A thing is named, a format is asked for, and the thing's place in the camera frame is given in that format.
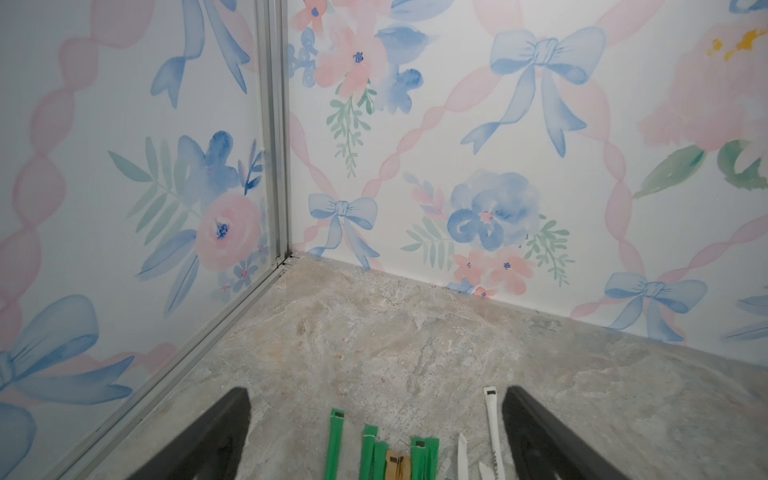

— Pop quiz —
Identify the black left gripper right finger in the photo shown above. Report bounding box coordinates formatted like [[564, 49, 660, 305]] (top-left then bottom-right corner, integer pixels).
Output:
[[502, 386, 628, 480]]

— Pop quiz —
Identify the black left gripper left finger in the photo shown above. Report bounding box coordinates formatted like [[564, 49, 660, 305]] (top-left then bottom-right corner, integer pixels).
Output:
[[130, 387, 251, 479]]

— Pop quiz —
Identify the white straw pile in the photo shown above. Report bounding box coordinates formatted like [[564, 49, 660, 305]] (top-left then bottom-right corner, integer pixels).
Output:
[[484, 386, 506, 480]]

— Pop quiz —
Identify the thin white straw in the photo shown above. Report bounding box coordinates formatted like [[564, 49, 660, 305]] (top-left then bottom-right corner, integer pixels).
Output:
[[456, 433, 469, 480]]

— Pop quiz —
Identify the green wrapped straw far left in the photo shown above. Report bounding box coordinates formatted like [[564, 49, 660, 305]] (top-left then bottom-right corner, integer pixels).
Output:
[[324, 408, 345, 480]]

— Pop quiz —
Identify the brown paper wrapped straw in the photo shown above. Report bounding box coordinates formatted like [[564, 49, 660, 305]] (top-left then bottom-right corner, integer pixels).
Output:
[[384, 450, 412, 480]]

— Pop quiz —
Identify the aluminium frame post left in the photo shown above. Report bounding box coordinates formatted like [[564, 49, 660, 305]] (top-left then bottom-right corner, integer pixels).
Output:
[[254, 1, 291, 265]]

